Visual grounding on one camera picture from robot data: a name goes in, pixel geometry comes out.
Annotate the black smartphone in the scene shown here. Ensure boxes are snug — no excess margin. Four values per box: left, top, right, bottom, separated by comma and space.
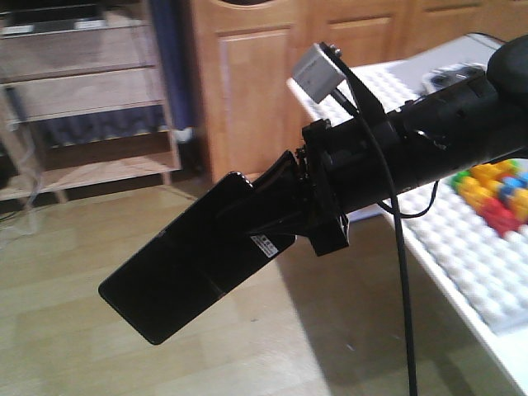
98, 172, 295, 345

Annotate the colourful building block pile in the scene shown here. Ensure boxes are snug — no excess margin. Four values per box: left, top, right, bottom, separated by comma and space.
449, 159, 527, 237

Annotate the wooden shelf unit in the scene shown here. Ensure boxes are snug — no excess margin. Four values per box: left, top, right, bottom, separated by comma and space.
1, 1, 181, 204

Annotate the white adjustable desk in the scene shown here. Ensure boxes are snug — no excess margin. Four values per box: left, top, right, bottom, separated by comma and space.
286, 32, 528, 396

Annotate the wooden cabinet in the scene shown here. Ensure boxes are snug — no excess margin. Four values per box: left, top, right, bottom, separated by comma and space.
187, 1, 527, 181

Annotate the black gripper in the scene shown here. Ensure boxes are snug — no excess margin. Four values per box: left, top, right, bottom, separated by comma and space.
241, 120, 389, 256

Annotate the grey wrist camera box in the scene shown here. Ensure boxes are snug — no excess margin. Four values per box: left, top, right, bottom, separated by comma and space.
292, 42, 345, 103

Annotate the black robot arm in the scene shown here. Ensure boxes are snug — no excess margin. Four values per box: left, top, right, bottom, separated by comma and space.
244, 36, 527, 255

